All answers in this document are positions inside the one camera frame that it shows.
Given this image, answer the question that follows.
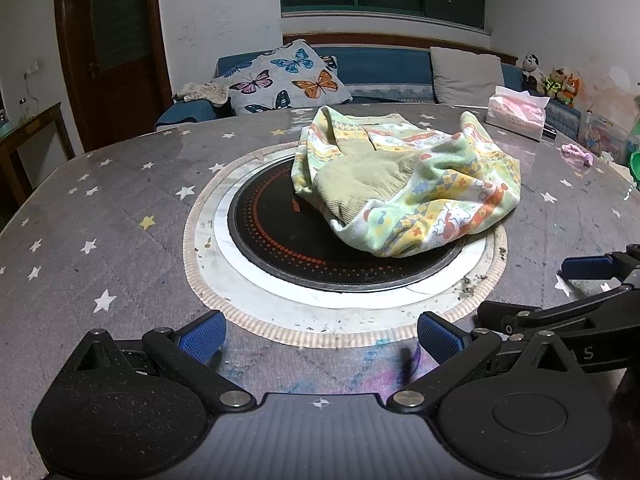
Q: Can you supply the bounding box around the grey pillow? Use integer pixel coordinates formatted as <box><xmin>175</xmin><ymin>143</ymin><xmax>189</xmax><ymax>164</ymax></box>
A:
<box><xmin>429</xmin><ymin>46</ymin><xmax>505</xmax><ymax>107</ymax></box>

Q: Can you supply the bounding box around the wooden side table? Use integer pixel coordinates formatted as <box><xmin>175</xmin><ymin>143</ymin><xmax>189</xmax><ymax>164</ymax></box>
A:
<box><xmin>0</xmin><ymin>102</ymin><xmax>76</xmax><ymax>206</ymax></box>

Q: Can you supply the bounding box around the blue sofa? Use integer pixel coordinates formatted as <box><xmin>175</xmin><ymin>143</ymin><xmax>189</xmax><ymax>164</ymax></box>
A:
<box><xmin>155</xmin><ymin>35</ymin><xmax>583</xmax><ymax>131</ymax></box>

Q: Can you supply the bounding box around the round black induction cooktop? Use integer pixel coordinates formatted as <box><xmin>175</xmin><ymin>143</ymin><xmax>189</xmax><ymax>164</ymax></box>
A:
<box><xmin>227</xmin><ymin>154</ymin><xmax>471</xmax><ymax>292</ymax></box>

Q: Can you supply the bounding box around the brown wooden door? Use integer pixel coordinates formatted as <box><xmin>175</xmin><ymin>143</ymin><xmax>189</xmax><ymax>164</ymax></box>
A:
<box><xmin>54</xmin><ymin>0</ymin><xmax>173</xmax><ymax>151</ymax></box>

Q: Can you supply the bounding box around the grey star-printed tablecloth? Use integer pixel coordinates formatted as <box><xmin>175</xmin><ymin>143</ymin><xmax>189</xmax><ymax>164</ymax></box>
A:
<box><xmin>0</xmin><ymin>105</ymin><xmax>640</xmax><ymax>480</ymax></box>

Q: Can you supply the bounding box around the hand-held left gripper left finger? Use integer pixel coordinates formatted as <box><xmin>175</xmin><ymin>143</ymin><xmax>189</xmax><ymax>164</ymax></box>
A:
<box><xmin>65</xmin><ymin>310</ymin><xmax>257</xmax><ymax>413</ymax></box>

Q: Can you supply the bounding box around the crumpled beige cloth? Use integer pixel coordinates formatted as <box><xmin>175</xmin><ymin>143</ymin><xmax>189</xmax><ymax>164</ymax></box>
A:
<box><xmin>172</xmin><ymin>81</ymin><xmax>230</xmax><ymax>107</ymax></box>

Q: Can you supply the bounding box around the pink scrunchie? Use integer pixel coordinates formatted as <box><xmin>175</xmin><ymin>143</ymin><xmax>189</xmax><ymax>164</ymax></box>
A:
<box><xmin>560</xmin><ymin>142</ymin><xmax>595</xmax><ymax>167</ymax></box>

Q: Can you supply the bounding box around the patterned child's jacket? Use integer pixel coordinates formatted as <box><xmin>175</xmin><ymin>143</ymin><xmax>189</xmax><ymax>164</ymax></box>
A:
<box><xmin>291</xmin><ymin>106</ymin><xmax>522</xmax><ymax>259</ymax></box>

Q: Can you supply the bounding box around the butterfly print pillow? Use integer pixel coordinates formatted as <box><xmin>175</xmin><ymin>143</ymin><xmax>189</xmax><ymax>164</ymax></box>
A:
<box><xmin>212</xmin><ymin>39</ymin><xmax>353</xmax><ymax>115</ymax></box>

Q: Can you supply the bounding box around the clear plastic storage box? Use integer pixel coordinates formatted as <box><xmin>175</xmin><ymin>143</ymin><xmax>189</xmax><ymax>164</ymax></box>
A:
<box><xmin>580</xmin><ymin>109</ymin><xmax>631</xmax><ymax>163</ymax></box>

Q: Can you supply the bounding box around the panda plush toy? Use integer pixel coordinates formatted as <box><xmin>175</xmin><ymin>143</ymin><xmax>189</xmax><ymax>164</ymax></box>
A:
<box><xmin>520</xmin><ymin>53</ymin><xmax>543</xmax><ymax>92</ymax></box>

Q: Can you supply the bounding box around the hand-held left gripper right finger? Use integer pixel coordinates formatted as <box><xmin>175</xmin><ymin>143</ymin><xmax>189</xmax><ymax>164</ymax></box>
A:
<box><xmin>387</xmin><ymin>311</ymin><xmax>576</xmax><ymax>413</ymax></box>

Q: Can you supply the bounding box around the pink tissue pack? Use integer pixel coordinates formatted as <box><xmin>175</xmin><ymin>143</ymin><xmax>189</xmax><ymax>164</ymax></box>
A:
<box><xmin>485</xmin><ymin>86</ymin><xmax>551</xmax><ymax>142</ymax></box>

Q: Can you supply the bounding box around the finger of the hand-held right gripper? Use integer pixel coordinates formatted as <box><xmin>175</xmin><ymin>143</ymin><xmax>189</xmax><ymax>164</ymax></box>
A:
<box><xmin>561</xmin><ymin>244</ymin><xmax>640</xmax><ymax>292</ymax></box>
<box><xmin>477</xmin><ymin>287</ymin><xmax>640</xmax><ymax>337</ymax></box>

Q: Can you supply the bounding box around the orange fox plush toy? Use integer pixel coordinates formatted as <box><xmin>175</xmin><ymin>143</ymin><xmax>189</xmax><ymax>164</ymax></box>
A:
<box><xmin>560</xmin><ymin>72</ymin><xmax>583</xmax><ymax>106</ymax></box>

